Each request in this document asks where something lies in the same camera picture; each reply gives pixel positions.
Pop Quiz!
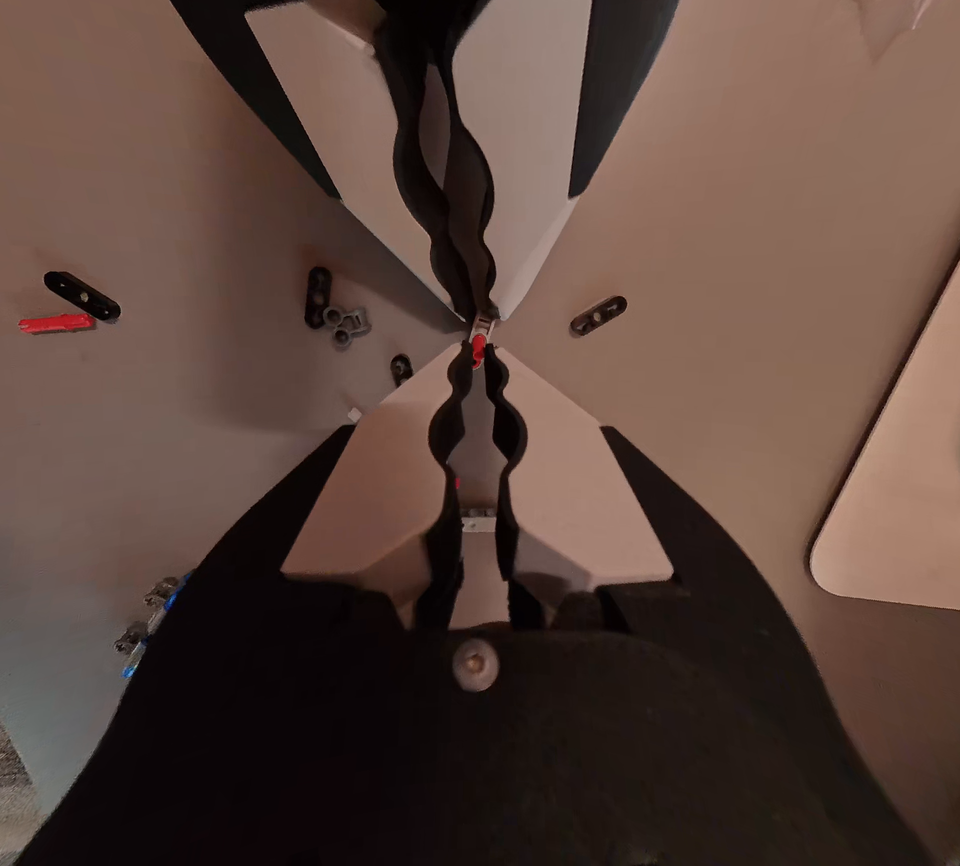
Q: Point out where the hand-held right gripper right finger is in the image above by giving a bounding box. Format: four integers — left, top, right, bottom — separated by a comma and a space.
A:
483, 345, 675, 631

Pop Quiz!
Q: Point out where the black lego vehicle chassis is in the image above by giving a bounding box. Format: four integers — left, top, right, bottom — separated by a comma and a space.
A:
112, 570, 198, 681

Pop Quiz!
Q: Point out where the grey lego perpendicular connector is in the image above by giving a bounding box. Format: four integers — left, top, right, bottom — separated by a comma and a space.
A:
322, 306, 373, 350

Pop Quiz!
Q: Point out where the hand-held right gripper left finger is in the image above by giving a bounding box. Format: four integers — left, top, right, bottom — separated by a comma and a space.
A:
281, 345, 481, 631

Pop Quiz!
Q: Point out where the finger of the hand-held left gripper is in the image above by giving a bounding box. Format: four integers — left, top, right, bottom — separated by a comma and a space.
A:
442, 0, 597, 323
245, 0, 470, 321

